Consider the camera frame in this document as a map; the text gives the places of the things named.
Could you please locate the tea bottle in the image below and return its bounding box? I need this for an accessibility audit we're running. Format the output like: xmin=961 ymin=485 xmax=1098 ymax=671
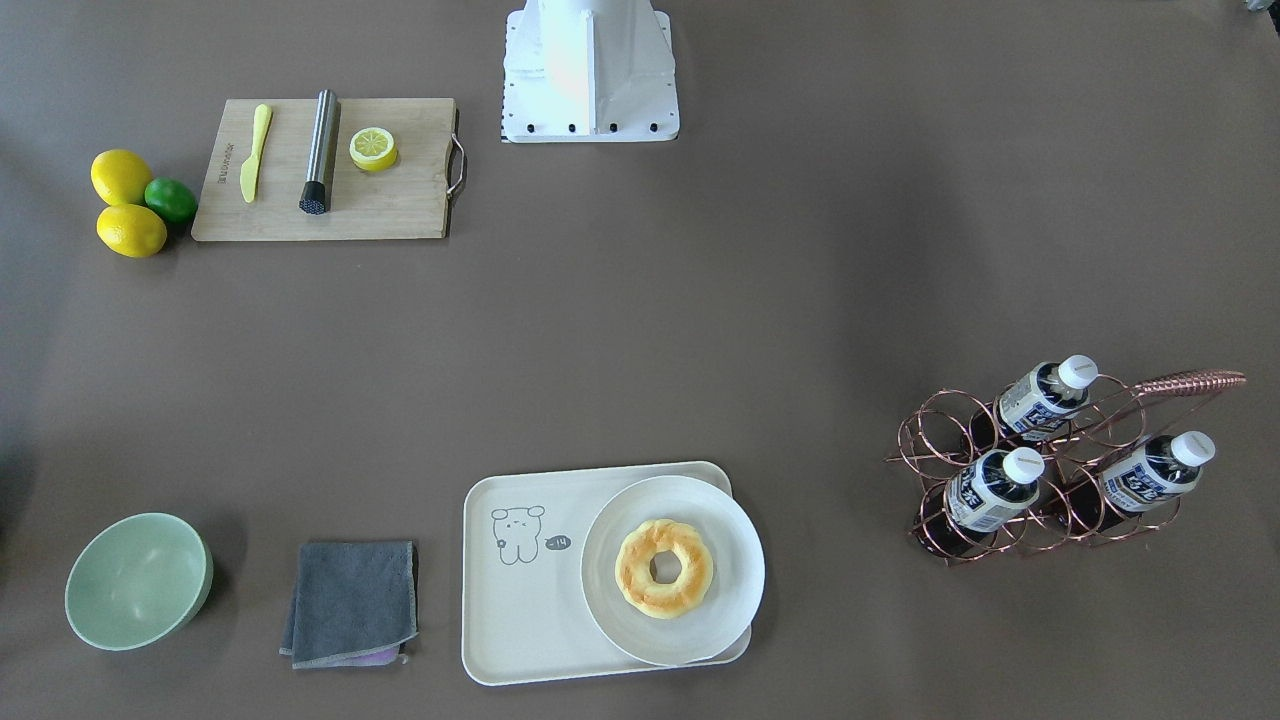
xmin=1056 ymin=430 xmax=1216 ymax=534
xmin=913 ymin=447 xmax=1046 ymax=559
xmin=969 ymin=354 xmax=1100 ymax=452

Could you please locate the cream tray with bear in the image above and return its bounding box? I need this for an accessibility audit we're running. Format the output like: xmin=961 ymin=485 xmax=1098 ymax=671
xmin=461 ymin=460 xmax=765 ymax=685

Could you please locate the tea bottle front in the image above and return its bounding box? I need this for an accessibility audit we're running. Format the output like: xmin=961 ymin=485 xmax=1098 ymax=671
xmin=1056 ymin=430 xmax=1216 ymax=534
xmin=913 ymin=447 xmax=1046 ymax=559

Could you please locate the white round plate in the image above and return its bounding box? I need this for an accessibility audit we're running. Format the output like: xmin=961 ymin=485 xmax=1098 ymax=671
xmin=581 ymin=475 xmax=765 ymax=666

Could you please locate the glazed donut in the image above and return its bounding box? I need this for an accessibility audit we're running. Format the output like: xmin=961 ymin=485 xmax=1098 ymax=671
xmin=614 ymin=518 xmax=716 ymax=620

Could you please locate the bamboo cutting board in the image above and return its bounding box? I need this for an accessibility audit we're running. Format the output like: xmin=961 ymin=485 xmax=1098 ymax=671
xmin=191 ymin=97 xmax=465 ymax=242

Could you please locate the half lemon slice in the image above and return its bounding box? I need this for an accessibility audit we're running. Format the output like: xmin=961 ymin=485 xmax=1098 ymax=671
xmin=348 ymin=126 xmax=399 ymax=172

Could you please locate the steel muddler black tip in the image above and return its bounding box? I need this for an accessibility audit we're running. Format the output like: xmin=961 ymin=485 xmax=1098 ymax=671
xmin=298 ymin=88 xmax=340 ymax=215

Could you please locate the grey folded cloth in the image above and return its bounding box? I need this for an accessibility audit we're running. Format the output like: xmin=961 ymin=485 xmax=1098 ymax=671
xmin=279 ymin=539 xmax=419 ymax=670

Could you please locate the yellow plastic knife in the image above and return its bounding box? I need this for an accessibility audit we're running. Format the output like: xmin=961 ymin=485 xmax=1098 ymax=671
xmin=239 ymin=102 xmax=273 ymax=204

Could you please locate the green lime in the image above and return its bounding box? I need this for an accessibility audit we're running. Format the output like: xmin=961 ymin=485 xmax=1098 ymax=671
xmin=143 ymin=177 xmax=198 ymax=225

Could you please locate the lower yellow lemon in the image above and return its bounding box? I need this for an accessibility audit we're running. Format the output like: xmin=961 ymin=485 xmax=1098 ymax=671
xmin=96 ymin=204 xmax=168 ymax=258

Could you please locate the yellow lemon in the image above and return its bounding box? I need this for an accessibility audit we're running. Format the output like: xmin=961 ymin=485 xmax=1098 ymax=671
xmin=96 ymin=204 xmax=168 ymax=258
xmin=90 ymin=149 xmax=154 ymax=206

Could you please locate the mint green bowl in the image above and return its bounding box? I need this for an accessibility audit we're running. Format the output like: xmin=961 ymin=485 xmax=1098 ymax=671
xmin=64 ymin=512 xmax=214 ymax=651

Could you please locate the upper yellow lemon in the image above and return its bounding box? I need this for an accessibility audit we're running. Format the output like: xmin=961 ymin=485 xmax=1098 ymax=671
xmin=90 ymin=149 xmax=154 ymax=206

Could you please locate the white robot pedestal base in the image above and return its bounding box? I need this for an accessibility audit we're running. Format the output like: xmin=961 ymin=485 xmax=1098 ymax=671
xmin=500 ymin=1 xmax=681 ymax=143

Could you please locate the copper wire bottle rack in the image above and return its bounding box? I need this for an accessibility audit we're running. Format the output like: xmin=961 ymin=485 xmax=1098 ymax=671
xmin=887 ymin=369 xmax=1247 ymax=566

